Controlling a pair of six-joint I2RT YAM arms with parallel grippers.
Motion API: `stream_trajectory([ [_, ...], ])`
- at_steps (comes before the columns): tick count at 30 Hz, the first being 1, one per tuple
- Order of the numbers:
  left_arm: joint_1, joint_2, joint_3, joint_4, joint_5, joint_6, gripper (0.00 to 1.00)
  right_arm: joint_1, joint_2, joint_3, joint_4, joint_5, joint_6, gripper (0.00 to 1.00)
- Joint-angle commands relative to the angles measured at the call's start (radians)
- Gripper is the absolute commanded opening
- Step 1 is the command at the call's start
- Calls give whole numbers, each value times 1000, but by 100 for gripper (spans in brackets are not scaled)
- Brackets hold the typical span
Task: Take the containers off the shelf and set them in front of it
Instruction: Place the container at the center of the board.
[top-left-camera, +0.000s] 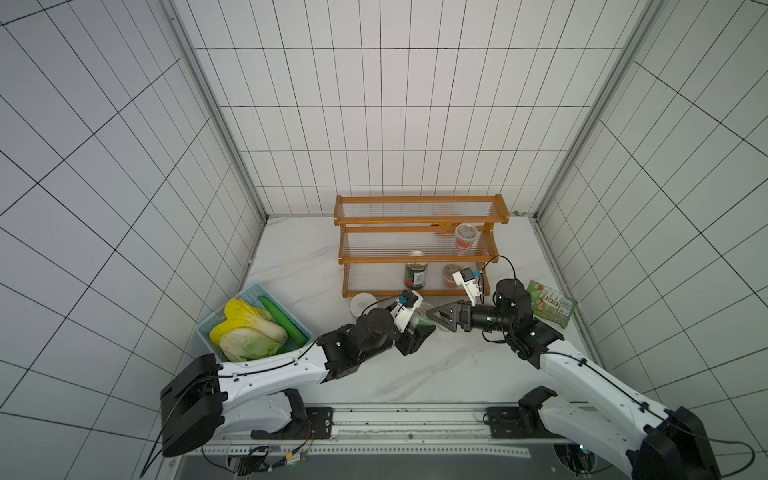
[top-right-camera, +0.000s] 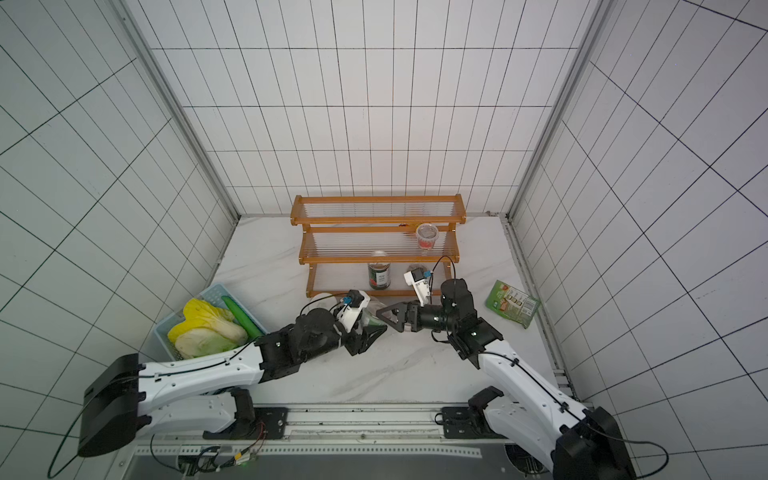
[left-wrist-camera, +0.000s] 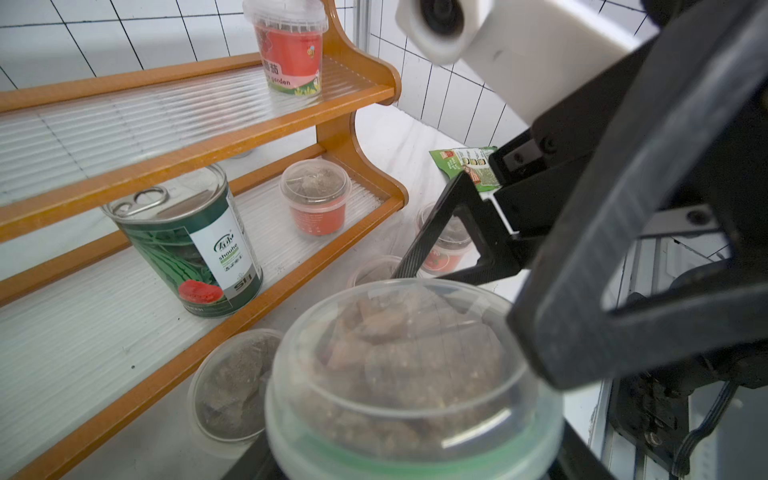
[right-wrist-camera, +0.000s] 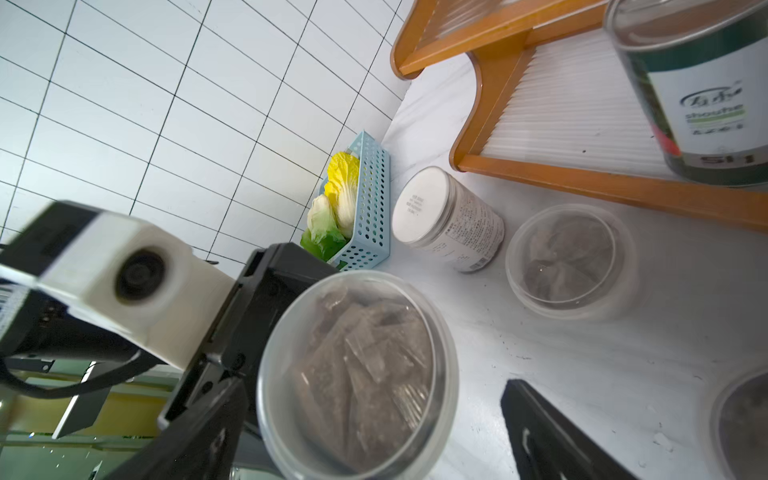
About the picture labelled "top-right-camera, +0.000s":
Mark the green cucumber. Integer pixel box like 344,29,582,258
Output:
222,295,264,340

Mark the yellow green cabbage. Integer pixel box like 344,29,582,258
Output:
167,299,248,345

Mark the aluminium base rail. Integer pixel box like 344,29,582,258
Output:
103,402,551,479

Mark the wooden three-tier shelf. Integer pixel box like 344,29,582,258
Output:
290,194,467,297

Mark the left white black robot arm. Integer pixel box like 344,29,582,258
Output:
77,308,387,458

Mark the tall white-lid seed jar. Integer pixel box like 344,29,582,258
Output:
308,292,338,309

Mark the green snack packet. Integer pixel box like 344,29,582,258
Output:
485,280,541,329

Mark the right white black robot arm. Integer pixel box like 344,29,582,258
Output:
376,279,638,479

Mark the green seed cup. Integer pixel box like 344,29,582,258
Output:
360,298,387,327

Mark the pale green cabbage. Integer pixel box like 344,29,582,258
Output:
174,328,238,359

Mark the light blue plastic basket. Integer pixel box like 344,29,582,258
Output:
154,283,268,360

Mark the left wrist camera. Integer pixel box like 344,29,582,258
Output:
334,290,370,333

